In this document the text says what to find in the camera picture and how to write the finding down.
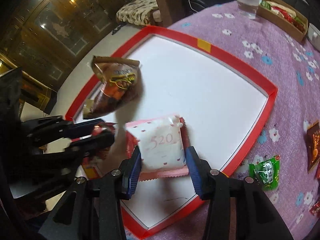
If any green snack packet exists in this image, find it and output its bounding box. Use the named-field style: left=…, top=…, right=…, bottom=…
left=249, top=155, right=280, bottom=191

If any pink white 520 snack pack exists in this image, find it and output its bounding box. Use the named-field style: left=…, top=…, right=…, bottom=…
left=125, top=114, right=190, bottom=181

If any red white shallow tray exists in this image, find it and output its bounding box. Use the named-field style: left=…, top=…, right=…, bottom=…
left=103, top=26, right=278, bottom=239

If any cardboard box of snacks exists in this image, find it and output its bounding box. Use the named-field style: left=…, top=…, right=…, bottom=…
left=257, top=0, right=309, bottom=43

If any small red candy packet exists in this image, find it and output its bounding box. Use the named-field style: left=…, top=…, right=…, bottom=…
left=309, top=200, right=320, bottom=217

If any dark wooden cabinet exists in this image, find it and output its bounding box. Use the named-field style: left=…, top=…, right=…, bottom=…
left=1, top=0, right=132, bottom=113

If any brown gold snack packet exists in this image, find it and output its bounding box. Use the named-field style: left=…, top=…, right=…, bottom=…
left=305, top=121, right=319, bottom=172

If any patterned blanket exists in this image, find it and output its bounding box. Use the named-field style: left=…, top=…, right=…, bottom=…
left=116, top=0, right=158, bottom=26

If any purple floral tablecloth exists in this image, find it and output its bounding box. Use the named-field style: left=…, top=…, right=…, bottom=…
left=125, top=0, right=320, bottom=240

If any white mug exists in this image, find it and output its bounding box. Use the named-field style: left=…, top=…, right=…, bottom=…
left=308, top=23, right=320, bottom=49

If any clear plastic cup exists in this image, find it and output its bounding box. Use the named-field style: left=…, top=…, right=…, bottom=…
left=236, top=0, right=261, bottom=20

